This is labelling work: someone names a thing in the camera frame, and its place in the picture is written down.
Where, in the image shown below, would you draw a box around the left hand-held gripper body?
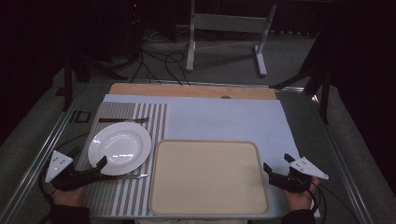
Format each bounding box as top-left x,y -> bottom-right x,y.
44,146 -> 100,192

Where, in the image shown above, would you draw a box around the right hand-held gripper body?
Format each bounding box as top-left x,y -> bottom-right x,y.
268,156 -> 330,194

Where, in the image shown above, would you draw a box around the white round plate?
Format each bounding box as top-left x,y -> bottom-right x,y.
87,121 -> 153,176

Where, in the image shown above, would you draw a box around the person's left hand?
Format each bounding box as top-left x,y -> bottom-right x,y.
50,184 -> 89,208

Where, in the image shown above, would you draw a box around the person's right hand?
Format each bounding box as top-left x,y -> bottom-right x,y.
281,176 -> 320,213

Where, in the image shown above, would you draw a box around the striped placemat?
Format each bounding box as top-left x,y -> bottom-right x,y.
76,101 -> 168,217

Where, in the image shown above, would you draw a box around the beige tray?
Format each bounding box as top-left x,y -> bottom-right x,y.
148,138 -> 270,217

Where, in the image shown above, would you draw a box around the black tripod stand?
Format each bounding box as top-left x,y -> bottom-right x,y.
55,50 -> 129,112
269,31 -> 332,124

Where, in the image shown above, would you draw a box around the light blue table sheet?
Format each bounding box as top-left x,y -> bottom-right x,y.
102,93 -> 321,218

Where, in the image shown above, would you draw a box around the wooden board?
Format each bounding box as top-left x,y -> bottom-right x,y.
108,82 -> 277,101

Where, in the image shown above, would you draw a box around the grey metal stand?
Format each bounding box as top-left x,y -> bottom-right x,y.
185,0 -> 277,77

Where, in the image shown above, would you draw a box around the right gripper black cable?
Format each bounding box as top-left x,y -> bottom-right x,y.
307,180 -> 362,224

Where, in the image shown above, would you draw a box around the aluminium frame rail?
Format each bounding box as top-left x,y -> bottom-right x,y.
311,92 -> 370,224
0,82 -> 90,224

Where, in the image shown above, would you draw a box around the knife with dark handle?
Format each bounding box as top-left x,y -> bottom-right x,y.
106,173 -> 149,180

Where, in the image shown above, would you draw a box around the black square frame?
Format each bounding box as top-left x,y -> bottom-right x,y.
69,110 -> 92,123

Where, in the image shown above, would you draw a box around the black floor cables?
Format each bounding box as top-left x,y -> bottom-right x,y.
130,31 -> 191,87

